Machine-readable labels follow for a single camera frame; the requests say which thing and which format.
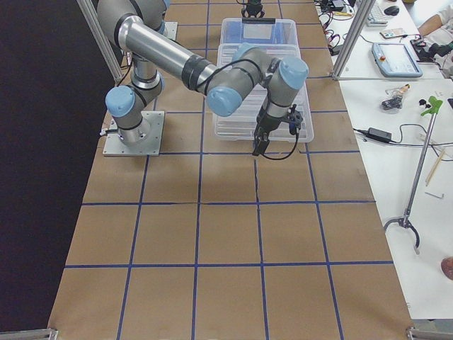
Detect wooden chopsticks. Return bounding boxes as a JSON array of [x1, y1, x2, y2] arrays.
[[425, 148, 445, 186]]

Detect bagged black parts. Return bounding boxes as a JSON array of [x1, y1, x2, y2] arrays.
[[381, 96, 403, 111]]

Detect hex key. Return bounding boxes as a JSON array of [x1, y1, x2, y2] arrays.
[[425, 191, 445, 200]]

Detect clear plastic storage box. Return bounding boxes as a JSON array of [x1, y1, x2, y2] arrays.
[[212, 17, 315, 144]]

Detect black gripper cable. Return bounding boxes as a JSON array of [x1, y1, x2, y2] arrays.
[[260, 130, 301, 161]]

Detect black power adapter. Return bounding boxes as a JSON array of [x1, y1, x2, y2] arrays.
[[355, 127, 392, 144]]

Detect aluminium frame post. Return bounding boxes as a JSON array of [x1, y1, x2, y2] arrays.
[[331, 0, 375, 81]]

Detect black computer mouse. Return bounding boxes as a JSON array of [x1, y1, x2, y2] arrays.
[[384, 5, 400, 16]]

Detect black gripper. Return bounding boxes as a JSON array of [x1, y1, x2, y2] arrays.
[[252, 106, 283, 157]]

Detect blue plastic tray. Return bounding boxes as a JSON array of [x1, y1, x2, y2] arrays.
[[220, 18, 298, 45]]

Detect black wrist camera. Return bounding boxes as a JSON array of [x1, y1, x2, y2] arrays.
[[287, 104, 303, 136]]

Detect teach pendant tablet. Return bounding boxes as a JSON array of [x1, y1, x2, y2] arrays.
[[371, 43, 423, 78]]

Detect green handled reacher grabber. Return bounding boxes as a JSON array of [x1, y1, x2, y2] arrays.
[[384, 96, 443, 255]]

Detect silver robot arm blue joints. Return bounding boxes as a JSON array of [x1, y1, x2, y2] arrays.
[[96, 1, 309, 140]]

